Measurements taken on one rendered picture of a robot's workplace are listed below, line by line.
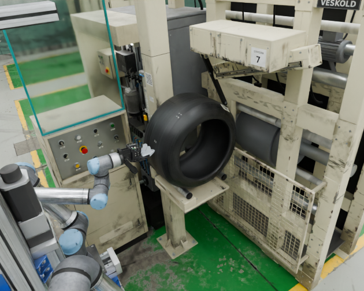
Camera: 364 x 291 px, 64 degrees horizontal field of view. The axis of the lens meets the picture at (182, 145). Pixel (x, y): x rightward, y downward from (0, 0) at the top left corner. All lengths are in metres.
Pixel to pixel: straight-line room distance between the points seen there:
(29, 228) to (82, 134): 0.98
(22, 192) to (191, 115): 0.88
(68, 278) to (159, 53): 1.25
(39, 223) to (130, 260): 1.59
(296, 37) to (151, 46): 0.75
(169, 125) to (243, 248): 1.49
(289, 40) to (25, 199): 1.26
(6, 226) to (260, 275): 1.95
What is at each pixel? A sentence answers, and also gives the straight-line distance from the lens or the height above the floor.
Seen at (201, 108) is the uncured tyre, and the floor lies 1.43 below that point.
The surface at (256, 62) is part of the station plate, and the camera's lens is 1.48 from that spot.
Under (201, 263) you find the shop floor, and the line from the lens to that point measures 2.59.
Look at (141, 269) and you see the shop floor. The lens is 2.62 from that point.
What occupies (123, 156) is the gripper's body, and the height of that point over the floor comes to 1.28.
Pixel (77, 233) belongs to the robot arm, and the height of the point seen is 0.95.
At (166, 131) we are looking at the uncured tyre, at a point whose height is 1.35.
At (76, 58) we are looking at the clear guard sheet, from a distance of 1.87.
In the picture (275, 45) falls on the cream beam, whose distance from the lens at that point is 1.43.
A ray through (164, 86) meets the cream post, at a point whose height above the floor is 1.46.
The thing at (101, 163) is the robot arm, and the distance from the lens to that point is 1.47.
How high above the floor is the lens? 2.10
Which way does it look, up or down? 32 degrees down
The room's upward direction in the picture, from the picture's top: 5 degrees counter-clockwise
